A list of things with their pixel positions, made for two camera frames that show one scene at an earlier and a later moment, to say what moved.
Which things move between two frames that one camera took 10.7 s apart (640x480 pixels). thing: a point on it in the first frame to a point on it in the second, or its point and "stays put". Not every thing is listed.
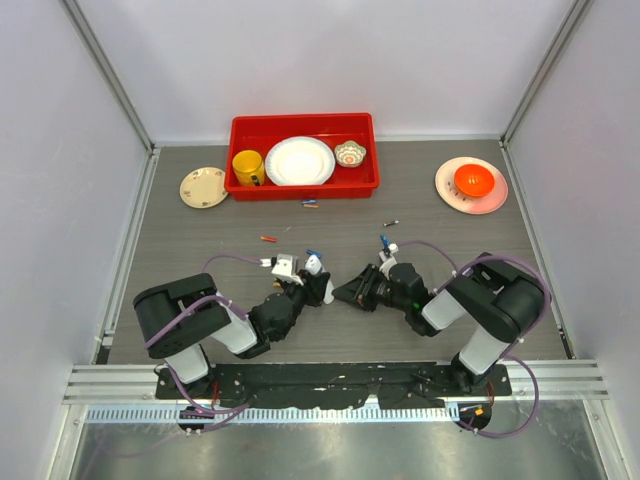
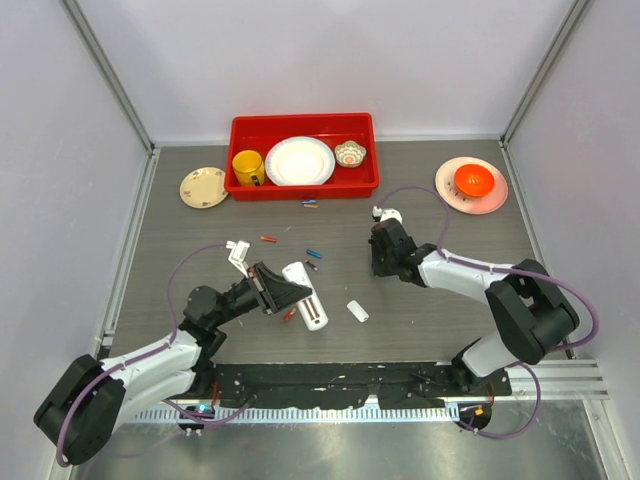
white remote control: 313,265 to 311,307
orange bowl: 473,180 stays put
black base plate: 311,386 stays put
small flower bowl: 349,154 stays put
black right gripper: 357,292 to 378,269
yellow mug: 248,167 stays put
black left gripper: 315,286 to 273,291
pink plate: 485,204 stays put
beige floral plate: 204,188 stays put
